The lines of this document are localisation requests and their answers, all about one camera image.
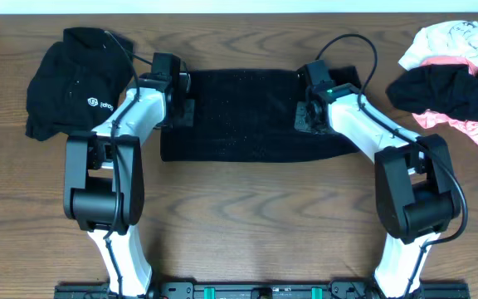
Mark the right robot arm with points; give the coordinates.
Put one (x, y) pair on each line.
(419, 200)

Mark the pink and white garment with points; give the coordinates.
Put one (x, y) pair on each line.
(453, 42)

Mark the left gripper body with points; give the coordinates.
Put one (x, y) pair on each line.
(182, 115)

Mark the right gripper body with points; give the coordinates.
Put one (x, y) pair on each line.
(304, 120)

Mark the black velvet garment with buttons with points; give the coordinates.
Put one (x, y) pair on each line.
(247, 115)

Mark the folded black polo shirt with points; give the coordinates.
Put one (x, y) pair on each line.
(78, 84)

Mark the dark navy crumpled garment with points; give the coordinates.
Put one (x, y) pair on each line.
(446, 89)

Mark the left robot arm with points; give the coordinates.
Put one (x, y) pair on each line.
(104, 184)

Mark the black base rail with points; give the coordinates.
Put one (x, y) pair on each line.
(334, 290)

